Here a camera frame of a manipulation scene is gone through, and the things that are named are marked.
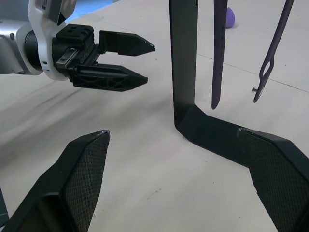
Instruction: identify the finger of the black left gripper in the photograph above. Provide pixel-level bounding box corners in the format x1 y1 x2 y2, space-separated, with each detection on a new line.
71 63 149 93
98 30 156 58

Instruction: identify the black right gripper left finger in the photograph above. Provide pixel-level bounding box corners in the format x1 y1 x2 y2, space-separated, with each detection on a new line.
0 129 111 232

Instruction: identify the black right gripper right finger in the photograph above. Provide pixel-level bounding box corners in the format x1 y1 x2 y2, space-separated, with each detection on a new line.
237 127 309 232

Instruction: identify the black L-shaped watch stand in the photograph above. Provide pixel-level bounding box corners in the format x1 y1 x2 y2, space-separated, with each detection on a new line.
169 0 252 169

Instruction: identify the purple rounded object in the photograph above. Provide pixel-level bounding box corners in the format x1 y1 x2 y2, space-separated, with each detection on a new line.
225 7 238 29

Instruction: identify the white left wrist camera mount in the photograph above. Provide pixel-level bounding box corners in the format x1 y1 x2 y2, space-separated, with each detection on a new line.
27 0 71 82

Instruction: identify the purple watch strap with holes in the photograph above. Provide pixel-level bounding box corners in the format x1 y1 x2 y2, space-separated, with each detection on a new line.
211 0 228 110

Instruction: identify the purple watch strap with pin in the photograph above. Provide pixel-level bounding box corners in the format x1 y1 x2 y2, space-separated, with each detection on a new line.
252 0 295 103

